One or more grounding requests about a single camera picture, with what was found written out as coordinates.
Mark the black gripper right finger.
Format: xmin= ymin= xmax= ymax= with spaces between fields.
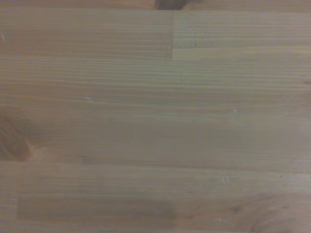
xmin=171 ymin=0 xmax=189 ymax=11

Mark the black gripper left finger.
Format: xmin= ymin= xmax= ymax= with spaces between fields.
xmin=154 ymin=0 xmax=172 ymax=11

